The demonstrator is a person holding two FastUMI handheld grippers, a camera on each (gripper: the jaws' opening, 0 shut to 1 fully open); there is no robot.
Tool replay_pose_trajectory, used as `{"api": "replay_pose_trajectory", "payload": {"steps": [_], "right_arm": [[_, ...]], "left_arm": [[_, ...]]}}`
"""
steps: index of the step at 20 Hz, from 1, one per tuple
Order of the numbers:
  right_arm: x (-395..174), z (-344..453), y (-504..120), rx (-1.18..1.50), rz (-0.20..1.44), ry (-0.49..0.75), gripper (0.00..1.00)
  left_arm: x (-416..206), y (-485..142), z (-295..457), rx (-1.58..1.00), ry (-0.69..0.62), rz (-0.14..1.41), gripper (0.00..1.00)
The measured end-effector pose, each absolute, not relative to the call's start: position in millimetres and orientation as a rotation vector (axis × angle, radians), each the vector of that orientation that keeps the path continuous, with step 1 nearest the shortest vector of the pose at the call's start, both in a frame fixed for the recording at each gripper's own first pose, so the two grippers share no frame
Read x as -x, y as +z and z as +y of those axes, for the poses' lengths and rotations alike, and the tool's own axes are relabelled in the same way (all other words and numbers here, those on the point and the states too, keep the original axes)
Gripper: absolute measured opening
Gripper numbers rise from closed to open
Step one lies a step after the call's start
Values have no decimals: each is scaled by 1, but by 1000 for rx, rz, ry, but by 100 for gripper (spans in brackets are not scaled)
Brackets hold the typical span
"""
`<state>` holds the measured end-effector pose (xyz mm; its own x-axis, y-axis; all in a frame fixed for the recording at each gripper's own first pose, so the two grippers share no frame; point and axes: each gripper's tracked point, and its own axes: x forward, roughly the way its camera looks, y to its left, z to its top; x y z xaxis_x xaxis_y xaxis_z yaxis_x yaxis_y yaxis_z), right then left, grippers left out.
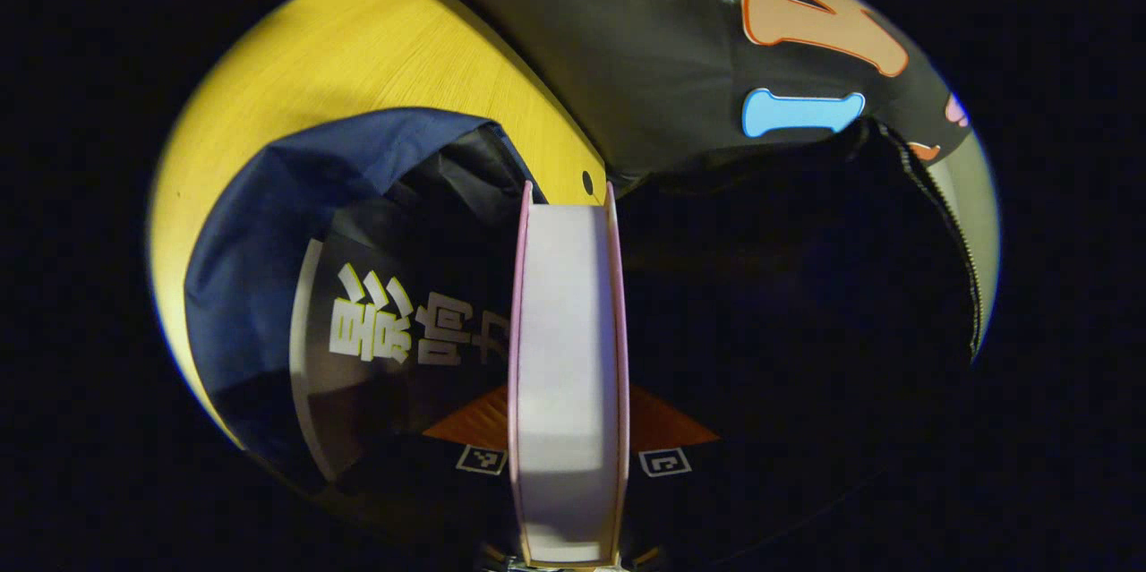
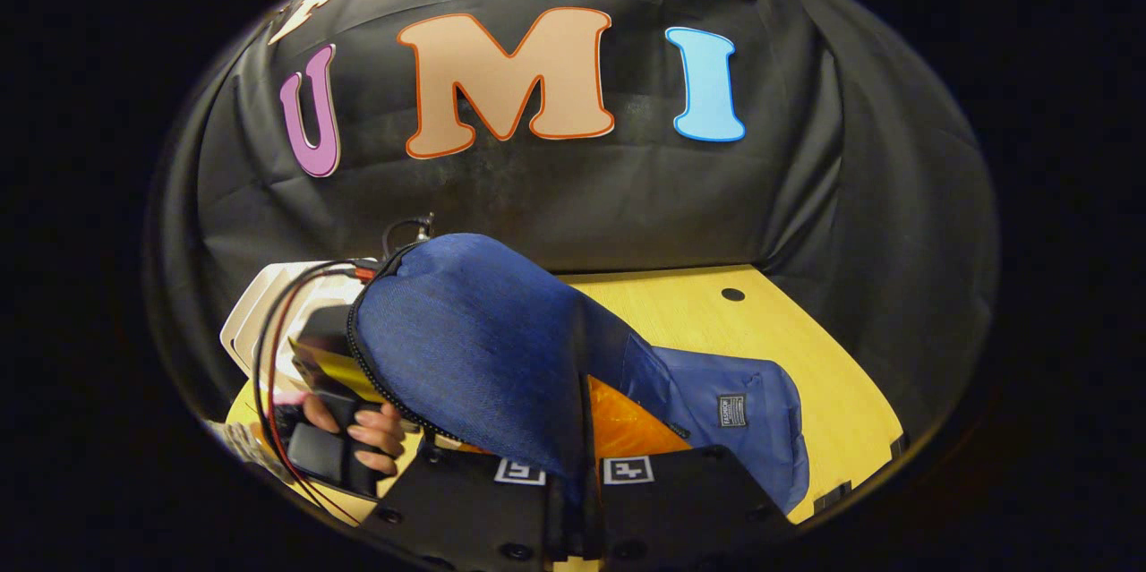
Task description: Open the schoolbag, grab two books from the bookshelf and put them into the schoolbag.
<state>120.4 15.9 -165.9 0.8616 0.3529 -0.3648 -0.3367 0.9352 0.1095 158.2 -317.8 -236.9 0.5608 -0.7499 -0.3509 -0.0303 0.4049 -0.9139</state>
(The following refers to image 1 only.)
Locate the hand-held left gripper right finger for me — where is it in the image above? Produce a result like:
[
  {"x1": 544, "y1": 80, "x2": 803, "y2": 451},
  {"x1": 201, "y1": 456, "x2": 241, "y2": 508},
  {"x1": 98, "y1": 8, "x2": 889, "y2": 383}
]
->
[{"x1": 625, "y1": 384, "x2": 807, "y2": 555}]

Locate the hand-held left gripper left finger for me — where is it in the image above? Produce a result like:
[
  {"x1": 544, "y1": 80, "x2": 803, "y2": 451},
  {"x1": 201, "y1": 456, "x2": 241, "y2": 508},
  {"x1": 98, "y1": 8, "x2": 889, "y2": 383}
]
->
[{"x1": 340, "y1": 386, "x2": 518, "y2": 555}]

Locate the black cover book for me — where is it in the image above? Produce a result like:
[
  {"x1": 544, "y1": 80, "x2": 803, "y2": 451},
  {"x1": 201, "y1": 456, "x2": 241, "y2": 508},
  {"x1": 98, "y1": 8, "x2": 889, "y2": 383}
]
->
[{"x1": 289, "y1": 236, "x2": 520, "y2": 483}]

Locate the pink cover book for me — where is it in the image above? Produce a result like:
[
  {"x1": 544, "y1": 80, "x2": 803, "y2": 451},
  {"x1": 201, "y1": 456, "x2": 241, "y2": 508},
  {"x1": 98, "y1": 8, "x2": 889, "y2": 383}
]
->
[{"x1": 507, "y1": 181, "x2": 631, "y2": 568}]

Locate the blue schoolbag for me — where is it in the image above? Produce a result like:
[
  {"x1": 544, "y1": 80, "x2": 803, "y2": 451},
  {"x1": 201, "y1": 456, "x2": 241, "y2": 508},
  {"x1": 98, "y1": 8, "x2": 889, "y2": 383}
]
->
[{"x1": 184, "y1": 107, "x2": 986, "y2": 519}]

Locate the black backdrop cloth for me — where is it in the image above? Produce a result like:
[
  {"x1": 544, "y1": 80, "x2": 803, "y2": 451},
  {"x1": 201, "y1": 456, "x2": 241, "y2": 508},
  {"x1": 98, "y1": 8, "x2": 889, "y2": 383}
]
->
[{"x1": 376, "y1": 0, "x2": 995, "y2": 197}]

